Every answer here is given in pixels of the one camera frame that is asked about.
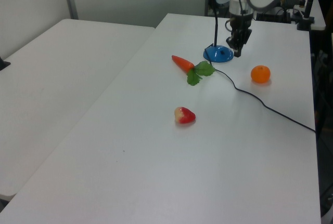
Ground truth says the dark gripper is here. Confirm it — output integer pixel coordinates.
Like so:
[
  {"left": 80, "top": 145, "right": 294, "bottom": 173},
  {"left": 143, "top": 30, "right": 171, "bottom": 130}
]
[{"left": 225, "top": 13, "right": 253, "bottom": 59}]

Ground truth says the blue desk lamp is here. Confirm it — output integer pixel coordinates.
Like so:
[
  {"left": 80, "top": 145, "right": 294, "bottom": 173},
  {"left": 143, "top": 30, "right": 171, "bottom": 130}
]
[{"left": 202, "top": 0, "right": 235, "bottom": 63}]

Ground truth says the orange toy tangerine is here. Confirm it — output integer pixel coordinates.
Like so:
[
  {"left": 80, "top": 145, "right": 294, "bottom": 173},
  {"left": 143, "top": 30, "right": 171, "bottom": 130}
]
[{"left": 250, "top": 64, "right": 272, "bottom": 84}]

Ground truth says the black equipment box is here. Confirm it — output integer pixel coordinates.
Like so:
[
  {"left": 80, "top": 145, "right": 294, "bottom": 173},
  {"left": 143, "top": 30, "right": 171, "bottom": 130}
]
[{"left": 255, "top": 10, "right": 292, "bottom": 24}]

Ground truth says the orange toy carrot with leaves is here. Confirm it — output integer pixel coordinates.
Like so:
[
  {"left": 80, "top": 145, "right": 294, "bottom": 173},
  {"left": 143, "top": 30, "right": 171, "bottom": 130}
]
[{"left": 171, "top": 55, "right": 216, "bottom": 87}]

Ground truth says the red toy strawberry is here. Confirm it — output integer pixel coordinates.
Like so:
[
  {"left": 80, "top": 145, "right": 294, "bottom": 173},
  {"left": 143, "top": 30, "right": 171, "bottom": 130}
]
[{"left": 173, "top": 106, "right": 197, "bottom": 125}]

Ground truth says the black table clamp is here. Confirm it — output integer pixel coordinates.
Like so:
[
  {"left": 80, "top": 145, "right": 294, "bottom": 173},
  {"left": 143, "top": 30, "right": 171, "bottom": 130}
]
[{"left": 0, "top": 56, "right": 12, "bottom": 72}]

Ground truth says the black lamp power cable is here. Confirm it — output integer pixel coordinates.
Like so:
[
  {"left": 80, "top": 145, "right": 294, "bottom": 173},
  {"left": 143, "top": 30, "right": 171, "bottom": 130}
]
[{"left": 203, "top": 48, "right": 317, "bottom": 133}]

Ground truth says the black camera stand with clamp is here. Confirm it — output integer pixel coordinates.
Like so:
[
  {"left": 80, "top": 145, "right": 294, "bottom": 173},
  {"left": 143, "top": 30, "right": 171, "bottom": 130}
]
[{"left": 297, "top": 0, "right": 321, "bottom": 31}]

